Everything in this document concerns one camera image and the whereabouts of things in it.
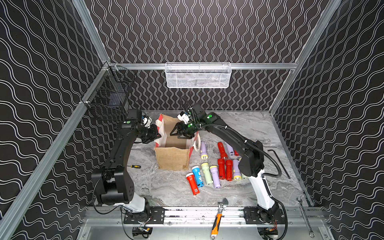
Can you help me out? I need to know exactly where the aluminium corner post right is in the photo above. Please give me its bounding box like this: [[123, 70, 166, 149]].
[[269, 0, 342, 116]]

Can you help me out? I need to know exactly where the black wire basket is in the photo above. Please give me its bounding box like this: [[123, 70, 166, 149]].
[[85, 67, 137, 122]]

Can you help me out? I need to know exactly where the green flashlight lower left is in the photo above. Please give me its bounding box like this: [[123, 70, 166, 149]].
[[201, 163, 213, 185]]

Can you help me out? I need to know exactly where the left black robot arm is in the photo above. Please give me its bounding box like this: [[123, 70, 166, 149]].
[[91, 120, 161, 214]]

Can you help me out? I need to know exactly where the white wire basket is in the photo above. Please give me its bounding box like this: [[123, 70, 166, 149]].
[[165, 62, 232, 89]]

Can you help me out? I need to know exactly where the orange adjustable wrench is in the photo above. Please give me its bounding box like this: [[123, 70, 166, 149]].
[[211, 198, 229, 240]]

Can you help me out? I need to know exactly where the purple flashlight yellow rim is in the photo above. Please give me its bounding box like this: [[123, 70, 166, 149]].
[[226, 143, 235, 156]]

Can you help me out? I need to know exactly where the red flashlight long upper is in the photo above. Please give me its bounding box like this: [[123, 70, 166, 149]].
[[218, 142, 229, 160]]

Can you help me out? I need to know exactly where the yellow black screwdriver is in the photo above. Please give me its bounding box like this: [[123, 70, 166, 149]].
[[128, 165, 142, 169]]

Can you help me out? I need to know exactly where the metal base rail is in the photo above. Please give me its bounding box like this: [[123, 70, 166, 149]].
[[83, 207, 327, 228]]

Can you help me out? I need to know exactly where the black hex key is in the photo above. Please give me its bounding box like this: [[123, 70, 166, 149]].
[[268, 150, 291, 179]]

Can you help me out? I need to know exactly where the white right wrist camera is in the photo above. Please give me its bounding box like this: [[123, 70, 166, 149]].
[[177, 111, 190, 124]]

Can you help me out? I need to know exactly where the blue flashlight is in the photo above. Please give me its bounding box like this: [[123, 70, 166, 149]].
[[192, 166, 204, 188]]

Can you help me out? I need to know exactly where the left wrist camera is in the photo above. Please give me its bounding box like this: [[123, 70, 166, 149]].
[[126, 109, 152, 128]]

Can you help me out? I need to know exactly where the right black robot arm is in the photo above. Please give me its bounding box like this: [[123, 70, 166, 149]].
[[170, 109, 288, 224]]

